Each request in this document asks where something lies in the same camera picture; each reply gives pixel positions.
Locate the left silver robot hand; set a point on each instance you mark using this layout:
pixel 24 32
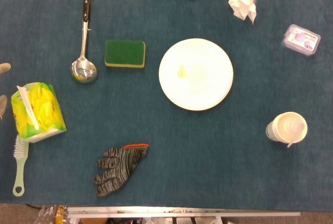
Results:
pixel 3 67

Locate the green yellow sponge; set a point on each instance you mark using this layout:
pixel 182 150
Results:
pixel 125 52

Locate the yellow green tissue pack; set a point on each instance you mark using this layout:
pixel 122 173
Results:
pixel 44 109

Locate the light green scrub brush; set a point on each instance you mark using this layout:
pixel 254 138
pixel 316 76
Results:
pixel 20 164

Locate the grey striped work glove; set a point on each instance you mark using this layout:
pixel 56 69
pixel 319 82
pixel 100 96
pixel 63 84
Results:
pixel 119 166

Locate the clear plastic bag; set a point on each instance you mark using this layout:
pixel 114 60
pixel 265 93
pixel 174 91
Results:
pixel 48 214

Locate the teal table cloth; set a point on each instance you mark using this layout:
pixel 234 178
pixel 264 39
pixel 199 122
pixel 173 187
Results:
pixel 182 156

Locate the white round plate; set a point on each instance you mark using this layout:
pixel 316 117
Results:
pixel 205 78

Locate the crumpled white tissue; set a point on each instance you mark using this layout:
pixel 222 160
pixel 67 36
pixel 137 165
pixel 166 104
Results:
pixel 242 6

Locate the stacked white paper cups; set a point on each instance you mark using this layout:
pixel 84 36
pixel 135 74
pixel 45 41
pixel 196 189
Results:
pixel 286 127

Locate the clear purple plastic box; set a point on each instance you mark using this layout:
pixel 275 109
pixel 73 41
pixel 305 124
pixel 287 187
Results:
pixel 301 40

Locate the clear plastic spoon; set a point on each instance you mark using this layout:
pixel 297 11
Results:
pixel 296 136

